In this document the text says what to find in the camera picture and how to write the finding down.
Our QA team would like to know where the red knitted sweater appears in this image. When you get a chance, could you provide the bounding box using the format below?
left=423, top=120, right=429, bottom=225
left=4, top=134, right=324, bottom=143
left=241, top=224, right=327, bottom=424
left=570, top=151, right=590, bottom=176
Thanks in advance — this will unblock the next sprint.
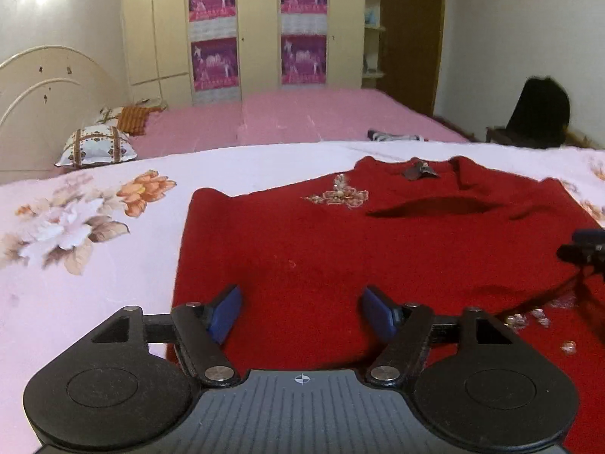
left=173, top=157, right=604, bottom=453

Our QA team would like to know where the black chair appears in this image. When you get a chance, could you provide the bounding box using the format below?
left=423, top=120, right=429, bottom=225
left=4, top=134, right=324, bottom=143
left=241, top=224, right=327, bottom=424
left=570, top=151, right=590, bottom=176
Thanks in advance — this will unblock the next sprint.
left=486, top=77, right=571, bottom=149

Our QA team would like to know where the white floral bed sheet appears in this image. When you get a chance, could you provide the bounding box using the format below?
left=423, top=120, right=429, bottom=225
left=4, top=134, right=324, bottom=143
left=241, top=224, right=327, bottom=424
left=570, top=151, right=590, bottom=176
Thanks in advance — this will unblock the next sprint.
left=1, top=141, right=604, bottom=453

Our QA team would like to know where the striped folded cloth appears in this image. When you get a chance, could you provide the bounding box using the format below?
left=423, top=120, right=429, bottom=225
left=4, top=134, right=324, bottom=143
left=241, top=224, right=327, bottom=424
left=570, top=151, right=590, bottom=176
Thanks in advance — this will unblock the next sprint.
left=367, top=129, right=425, bottom=141

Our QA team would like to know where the white patterned pillow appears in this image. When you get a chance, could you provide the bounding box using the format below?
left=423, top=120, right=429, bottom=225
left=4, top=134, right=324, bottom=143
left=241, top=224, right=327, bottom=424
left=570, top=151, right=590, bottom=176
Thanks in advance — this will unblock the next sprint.
left=55, top=124, right=137, bottom=169

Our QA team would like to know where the brown wooden door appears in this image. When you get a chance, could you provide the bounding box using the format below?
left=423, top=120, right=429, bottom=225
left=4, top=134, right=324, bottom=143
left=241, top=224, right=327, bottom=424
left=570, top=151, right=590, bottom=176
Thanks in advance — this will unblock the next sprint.
left=377, top=0, right=445, bottom=116

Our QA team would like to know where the orange checked pillow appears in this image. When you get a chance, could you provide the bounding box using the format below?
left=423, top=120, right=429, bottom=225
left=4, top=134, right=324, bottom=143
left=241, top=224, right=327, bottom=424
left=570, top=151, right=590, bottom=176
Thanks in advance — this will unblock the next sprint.
left=117, top=106, right=164, bottom=136

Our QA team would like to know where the pink mattress cover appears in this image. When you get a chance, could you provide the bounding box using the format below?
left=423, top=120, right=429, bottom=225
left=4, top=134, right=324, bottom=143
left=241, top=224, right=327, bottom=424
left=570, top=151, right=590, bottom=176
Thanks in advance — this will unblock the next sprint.
left=131, top=88, right=467, bottom=159

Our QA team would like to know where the cream headboard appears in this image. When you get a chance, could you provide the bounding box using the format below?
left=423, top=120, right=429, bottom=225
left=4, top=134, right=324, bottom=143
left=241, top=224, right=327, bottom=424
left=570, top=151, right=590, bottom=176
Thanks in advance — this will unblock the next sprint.
left=0, top=46, right=128, bottom=185

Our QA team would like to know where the lower left purple poster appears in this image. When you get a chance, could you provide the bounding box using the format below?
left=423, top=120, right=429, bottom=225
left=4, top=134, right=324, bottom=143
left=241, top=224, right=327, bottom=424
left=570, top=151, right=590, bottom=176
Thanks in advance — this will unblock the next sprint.
left=191, top=37, right=239, bottom=91

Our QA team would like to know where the lower right purple poster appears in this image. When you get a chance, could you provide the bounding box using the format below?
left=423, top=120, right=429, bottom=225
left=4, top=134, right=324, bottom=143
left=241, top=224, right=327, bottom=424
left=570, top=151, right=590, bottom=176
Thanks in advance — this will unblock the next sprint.
left=281, top=35, right=327, bottom=86

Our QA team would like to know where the cream wardrobe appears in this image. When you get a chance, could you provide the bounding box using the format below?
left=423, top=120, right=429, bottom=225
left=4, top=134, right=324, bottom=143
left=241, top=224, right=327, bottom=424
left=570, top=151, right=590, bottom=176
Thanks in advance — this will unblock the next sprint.
left=122, top=0, right=367, bottom=108

